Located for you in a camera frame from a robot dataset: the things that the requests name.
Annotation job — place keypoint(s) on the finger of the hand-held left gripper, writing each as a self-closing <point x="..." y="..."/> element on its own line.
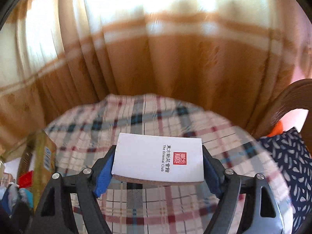
<point x="12" y="214"/>

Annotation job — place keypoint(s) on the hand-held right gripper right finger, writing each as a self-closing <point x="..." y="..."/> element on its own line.
<point x="209" y="173"/>

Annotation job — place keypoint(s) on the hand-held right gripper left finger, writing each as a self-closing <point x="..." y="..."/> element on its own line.
<point x="104" y="175"/>

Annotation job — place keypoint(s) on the red building block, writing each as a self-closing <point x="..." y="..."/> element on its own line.
<point x="26" y="179"/>

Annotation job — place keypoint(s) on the white box with red seal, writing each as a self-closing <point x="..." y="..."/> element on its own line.
<point x="146" y="158"/>

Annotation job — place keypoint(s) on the gold rectangular tin box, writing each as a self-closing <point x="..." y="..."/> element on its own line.
<point x="42" y="156"/>

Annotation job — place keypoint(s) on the orange object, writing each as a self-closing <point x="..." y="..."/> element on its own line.
<point x="276" y="129"/>

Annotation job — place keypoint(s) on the navy patterned cushion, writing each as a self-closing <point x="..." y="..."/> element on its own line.
<point x="290" y="156"/>

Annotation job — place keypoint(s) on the brown wicker chair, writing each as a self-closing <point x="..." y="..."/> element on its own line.
<point x="285" y="97"/>

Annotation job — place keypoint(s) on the beige and orange floral curtain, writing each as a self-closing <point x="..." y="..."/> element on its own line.
<point x="170" y="65"/>

